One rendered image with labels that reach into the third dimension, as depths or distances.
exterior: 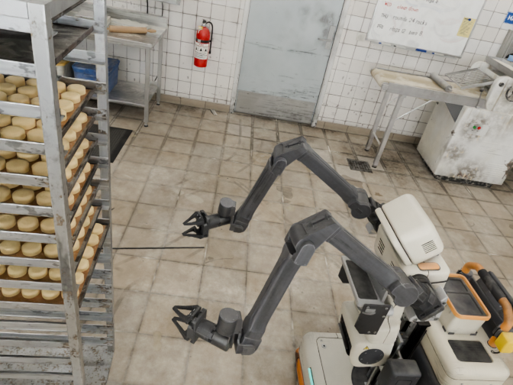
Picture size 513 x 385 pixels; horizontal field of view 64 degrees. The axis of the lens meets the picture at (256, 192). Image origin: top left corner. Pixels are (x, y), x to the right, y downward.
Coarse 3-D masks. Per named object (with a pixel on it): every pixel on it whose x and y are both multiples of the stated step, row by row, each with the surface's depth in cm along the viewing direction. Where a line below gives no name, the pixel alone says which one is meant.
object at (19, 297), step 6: (102, 234) 153; (96, 246) 147; (90, 258) 142; (90, 264) 139; (84, 276) 135; (84, 282) 133; (0, 294) 123; (18, 294) 125; (60, 294) 127; (0, 300) 122; (6, 300) 122; (12, 300) 122; (18, 300) 123; (24, 300) 123; (30, 300) 123; (36, 300) 124; (42, 300) 124; (48, 300) 125; (54, 300) 125; (60, 300) 125
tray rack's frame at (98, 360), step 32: (0, 0) 73; (64, 0) 84; (0, 352) 191; (32, 352) 194; (64, 352) 197; (96, 352) 200; (0, 384) 179; (32, 384) 182; (64, 384) 184; (96, 384) 187
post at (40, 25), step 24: (48, 24) 77; (48, 48) 78; (48, 72) 80; (48, 96) 83; (48, 120) 86; (48, 144) 89; (48, 168) 92; (72, 264) 110; (72, 288) 114; (72, 312) 119; (72, 336) 125; (72, 360) 132
